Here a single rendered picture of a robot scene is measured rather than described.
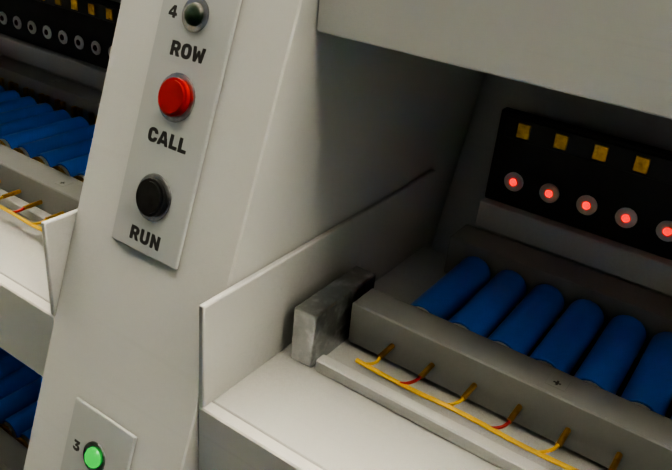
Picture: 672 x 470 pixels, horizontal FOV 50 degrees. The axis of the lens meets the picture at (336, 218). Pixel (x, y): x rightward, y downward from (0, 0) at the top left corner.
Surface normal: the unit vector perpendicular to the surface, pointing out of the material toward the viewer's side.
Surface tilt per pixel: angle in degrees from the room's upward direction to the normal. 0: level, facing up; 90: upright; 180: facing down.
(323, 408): 18
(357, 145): 90
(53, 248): 90
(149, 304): 90
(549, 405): 108
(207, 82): 90
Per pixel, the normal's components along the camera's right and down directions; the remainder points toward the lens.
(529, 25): -0.57, 0.33
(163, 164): -0.51, 0.03
